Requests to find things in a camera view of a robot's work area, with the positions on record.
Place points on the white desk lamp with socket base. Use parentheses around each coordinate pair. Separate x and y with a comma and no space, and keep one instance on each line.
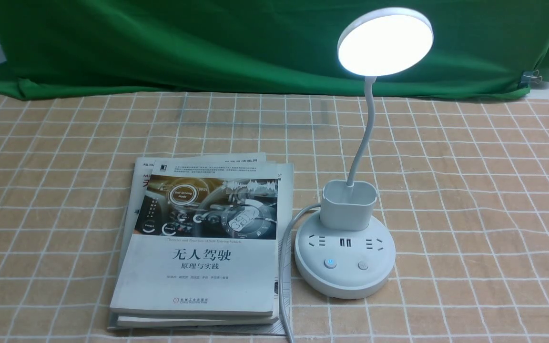
(342,250)

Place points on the top book self-driving cover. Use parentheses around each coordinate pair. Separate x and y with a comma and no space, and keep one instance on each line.
(204,243)

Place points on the orange checkered tablecloth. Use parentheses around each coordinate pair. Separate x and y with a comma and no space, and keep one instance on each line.
(463,189)

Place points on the green backdrop cloth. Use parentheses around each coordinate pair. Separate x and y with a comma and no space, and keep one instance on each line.
(74,48)

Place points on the metal binder clip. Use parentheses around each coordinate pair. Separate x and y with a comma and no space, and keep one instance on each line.
(530,77)

